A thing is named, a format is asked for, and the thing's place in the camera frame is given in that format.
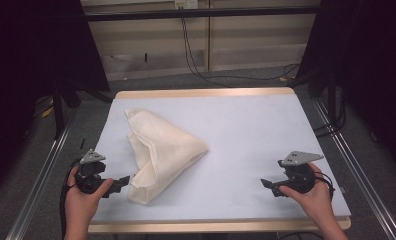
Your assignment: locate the left hand-held gripper black cable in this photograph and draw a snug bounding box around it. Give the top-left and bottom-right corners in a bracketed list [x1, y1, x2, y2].
[59, 158, 83, 240]

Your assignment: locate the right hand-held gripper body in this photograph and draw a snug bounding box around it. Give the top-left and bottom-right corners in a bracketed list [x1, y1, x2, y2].
[277, 151, 324, 195]

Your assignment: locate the long black floor cable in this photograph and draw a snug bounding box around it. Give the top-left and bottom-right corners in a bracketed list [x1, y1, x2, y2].
[180, 17, 301, 88]

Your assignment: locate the bundle of black cables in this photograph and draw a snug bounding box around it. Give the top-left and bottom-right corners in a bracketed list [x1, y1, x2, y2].
[313, 94, 348, 140]

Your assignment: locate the yellow tape piece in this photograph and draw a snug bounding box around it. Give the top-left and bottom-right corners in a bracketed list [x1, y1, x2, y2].
[40, 105, 55, 119]

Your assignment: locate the wooden table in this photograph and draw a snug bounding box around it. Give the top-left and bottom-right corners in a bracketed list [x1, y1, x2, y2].
[87, 87, 352, 234]

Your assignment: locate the white wall outlet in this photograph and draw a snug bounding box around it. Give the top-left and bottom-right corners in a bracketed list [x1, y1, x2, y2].
[174, 0, 200, 10]

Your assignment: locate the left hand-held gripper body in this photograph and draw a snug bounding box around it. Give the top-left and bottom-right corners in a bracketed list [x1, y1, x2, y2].
[74, 148, 108, 195]

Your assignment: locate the white mesh laundry bag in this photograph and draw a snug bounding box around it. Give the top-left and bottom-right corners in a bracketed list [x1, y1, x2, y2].
[124, 107, 210, 206]

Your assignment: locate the pale blue table mat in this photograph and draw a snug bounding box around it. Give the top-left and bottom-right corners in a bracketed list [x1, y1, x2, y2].
[91, 93, 352, 223]

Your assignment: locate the hand-held gripper black cable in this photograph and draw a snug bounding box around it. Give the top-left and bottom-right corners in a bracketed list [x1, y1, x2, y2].
[314, 171, 336, 202]
[59, 158, 83, 240]

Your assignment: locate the black curtain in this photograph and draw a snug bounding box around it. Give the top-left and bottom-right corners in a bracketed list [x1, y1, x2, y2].
[296, 0, 396, 176]
[0, 0, 111, 199]

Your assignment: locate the silver metal rail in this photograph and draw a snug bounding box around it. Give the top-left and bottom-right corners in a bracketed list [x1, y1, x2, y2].
[311, 97, 396, 240]
[5, 109, 76, 240]

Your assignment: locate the black metal stand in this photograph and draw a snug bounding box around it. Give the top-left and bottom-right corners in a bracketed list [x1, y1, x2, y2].
[50, 81, 84, 140]
[325, 71, 341, 129]

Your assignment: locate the right hand-held gripper black cable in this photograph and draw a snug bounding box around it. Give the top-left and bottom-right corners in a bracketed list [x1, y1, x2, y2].
[314, 171, 336, 202]

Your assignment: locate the black horizontal bar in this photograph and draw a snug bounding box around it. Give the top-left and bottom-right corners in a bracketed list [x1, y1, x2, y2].
[85, 6, 321, 22]

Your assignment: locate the person's right hand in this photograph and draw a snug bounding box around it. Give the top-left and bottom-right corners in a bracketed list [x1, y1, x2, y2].
[279, 163, 334, 219]

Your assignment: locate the person's left hand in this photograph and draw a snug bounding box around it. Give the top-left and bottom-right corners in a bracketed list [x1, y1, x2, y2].
[64, 166, 114, 218]

